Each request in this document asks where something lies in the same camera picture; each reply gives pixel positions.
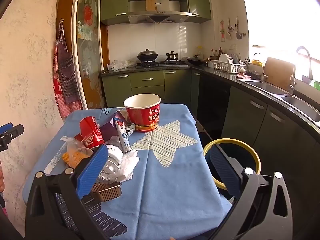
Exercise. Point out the clear plastic wrapper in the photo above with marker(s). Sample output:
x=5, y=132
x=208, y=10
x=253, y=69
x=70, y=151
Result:
x=58, y=155

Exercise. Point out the wooden cutting board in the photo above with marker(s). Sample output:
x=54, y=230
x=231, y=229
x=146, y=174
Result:
x=278, y=73

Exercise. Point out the small steel pot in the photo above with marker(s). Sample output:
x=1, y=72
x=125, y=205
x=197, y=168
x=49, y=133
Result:
x=172, y=56

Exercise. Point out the black wok with lid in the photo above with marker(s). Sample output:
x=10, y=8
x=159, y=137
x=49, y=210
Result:
x=147, y=55

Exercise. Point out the purple cardboard box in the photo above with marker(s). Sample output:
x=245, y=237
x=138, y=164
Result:
x=108, y=129

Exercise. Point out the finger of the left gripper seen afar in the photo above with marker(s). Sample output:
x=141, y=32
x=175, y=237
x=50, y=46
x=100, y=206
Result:
x=8, y=132

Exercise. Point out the yellow rim trash bin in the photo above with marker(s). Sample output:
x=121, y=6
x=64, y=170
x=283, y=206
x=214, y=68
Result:
x=232, y=148

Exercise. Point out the white dish rack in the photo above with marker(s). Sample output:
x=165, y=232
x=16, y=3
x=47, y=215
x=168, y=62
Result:
x=231, y=68

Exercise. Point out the glass sliding door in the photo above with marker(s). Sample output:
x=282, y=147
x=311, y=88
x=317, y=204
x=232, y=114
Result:
x=87, y=52

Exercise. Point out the gas stove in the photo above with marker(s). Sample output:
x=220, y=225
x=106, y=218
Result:
x=146, y=64

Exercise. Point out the steel range hood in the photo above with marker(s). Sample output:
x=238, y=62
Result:
x=158, y=11

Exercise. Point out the red instant noodle cup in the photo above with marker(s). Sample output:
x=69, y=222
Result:
x=144, y=111

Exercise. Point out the white blue tube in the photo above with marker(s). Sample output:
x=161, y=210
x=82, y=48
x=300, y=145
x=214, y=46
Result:
x=122, y=134

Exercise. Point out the steel sink basin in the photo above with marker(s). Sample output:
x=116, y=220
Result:
x=291, y=100

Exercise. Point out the orange foam net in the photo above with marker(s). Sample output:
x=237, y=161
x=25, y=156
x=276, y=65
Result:
x=73, y=157

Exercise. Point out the green lower cabinets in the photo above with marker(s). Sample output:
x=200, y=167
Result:
x=172, y=85

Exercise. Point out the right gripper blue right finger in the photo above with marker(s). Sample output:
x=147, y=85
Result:
x=225, y=171

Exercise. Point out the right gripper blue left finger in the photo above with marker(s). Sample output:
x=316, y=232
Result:
x=92, y=167

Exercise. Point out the clear plastic jar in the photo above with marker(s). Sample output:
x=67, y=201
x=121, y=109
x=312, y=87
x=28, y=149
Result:
x=111, y=170

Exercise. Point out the chrome sink faucet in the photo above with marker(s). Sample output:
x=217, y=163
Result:
x=302, y=65

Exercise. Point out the red soda can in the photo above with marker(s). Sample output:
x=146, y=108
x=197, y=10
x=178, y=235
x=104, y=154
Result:
x=90, y=131

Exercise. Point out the red purple checkered apron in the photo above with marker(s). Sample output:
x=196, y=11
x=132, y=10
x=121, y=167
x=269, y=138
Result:
x=64, y=81

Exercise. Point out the brown plastic tray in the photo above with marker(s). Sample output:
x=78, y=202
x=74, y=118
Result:
x=104, y=192

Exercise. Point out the plastic bag on counter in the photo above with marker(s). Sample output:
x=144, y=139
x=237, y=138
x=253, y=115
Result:
x=120, y=64

